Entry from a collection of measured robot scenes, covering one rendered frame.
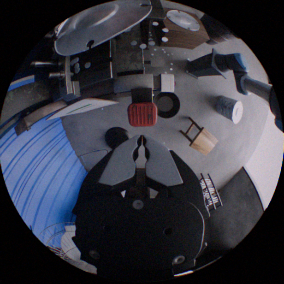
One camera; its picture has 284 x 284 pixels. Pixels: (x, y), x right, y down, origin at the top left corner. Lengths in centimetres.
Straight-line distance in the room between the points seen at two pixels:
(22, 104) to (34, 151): 104
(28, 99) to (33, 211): 137
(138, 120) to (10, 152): 136
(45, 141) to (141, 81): 141
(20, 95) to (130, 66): 43
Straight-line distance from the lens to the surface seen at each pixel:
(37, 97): 46
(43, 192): 154
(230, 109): 120
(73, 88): 31
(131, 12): 29
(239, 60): 66
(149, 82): 32
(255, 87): 52
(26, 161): 139
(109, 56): 29
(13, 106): 42
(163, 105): 99
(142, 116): 21
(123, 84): 32
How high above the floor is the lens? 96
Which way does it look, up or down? 57 degrees down
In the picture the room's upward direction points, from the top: 177 degrees counter-clockwise
